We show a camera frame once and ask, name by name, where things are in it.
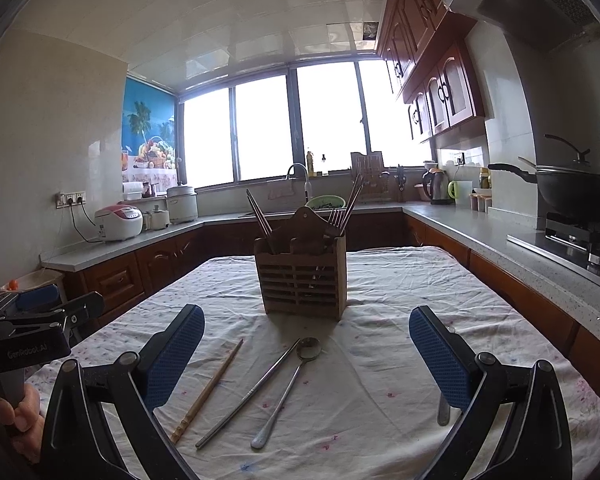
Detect wooden chopstick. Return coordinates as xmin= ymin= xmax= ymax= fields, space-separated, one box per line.
xmin=344 ymin=174 xmax=365 ymax=233
xmin=341 ymin=176 xmax=362 ymax=236
xmin=170 ymin=338 xmax=245 ymax=444
xmin=340 ymin=180 xmax=360 ymax=237

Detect gas stove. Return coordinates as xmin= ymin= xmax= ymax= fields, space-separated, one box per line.
xmin=507 ymin=211 xmax=600 ymax=286

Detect large white pot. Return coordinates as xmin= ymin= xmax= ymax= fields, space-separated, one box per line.
xmin=166 ymin=185 xmax=199 ymax=225

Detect metal chopstick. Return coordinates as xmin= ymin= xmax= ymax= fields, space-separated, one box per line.
xmin=195 ymin=338 xmax=302 ymax=449

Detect grey kitchen countertop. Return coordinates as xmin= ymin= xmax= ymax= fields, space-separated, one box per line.
xmin=41 ymin=202 xmax=600 ymax=341

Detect wooden upper cabinets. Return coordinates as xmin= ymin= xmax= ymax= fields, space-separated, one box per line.
xmin=376 ymin=0 xmax=486 ymax=143

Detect range hood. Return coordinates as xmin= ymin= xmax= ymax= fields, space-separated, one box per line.
xmin=441 ymin=0 xmax=600 ymax=53

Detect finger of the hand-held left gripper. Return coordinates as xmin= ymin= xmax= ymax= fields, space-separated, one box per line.
xmin=15 ymin=284 xmax=62 ymax=312
xmin=59 ymin=292 xmax=105 ymax=345

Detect wooden utensil holder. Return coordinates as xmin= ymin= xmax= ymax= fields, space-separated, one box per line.
xmin=254 ymin=206 xmax=349 ymax=321

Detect dish rack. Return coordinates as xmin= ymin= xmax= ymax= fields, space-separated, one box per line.
xmin=350 ymin=151 xmax=392 ymax=204

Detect kitchen faucet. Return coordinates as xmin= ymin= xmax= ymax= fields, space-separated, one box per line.
xmin=286 ymin=163 xmax=313 ymax=206

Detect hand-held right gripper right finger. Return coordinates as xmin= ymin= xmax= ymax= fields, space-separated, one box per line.
xmin=408 ymin=305 xmax=573 ymax=480

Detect red and white rice cooker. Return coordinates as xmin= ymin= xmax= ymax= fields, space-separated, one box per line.
xmin=94 ymin=203 xmax=144 ymax=242

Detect green colander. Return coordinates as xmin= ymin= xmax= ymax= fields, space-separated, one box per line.
xmin=305 ymin=195 xmax=346 ymax=211

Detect floral tablecloth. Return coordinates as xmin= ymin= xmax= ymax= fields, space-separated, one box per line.
xmin=25 ymin=246 xmax=600 ymax=480

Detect metal spoon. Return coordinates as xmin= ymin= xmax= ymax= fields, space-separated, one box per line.
xmin=251 ymin=337 xmax=322 ymax=450

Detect beige stool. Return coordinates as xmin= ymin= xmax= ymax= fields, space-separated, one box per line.
xmin=27 ymin=267 xmax=68 ymax=311

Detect electric kettle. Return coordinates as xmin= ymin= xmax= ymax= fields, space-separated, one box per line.
xmin=421 ymin=167 xmax=453 ymax=206

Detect black power cable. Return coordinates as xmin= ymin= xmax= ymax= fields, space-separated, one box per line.
xmin=70 ymin=202 xmax=104 ymax=245

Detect small white cooker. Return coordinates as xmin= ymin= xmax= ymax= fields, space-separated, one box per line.
xmin=142 ymin=205 xmax=172 ymax=232

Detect dark chopstick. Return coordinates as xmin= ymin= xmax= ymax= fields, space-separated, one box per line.
xmin=250 ymin=194 xmax=277 ymax=253
xmin=246 ymin=189 xmax=272 ymax=242

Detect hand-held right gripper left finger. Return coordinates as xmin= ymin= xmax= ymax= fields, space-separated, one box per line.
xmin=39 ymin=304 xmax=207 ymax=480

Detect kitchen window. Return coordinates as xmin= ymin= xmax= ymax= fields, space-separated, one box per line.
xmin=175 ymin=60 xmax=433 ymax=188

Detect black wok with lid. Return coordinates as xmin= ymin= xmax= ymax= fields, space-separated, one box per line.
xmin=487 ymin=134 xmax=600 ymax=223

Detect white pitcher with green handle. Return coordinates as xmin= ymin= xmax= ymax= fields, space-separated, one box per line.
xmin=447 ymin=179 xmax=473 ymax=207

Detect wall poster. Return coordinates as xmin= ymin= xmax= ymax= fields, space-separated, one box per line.
xmin=121 ymin=76 xmax=177 ymax=183

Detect person's left hand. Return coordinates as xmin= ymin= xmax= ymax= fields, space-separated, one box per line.
xmin=0 ymin=389 xmax=48 ymax=465

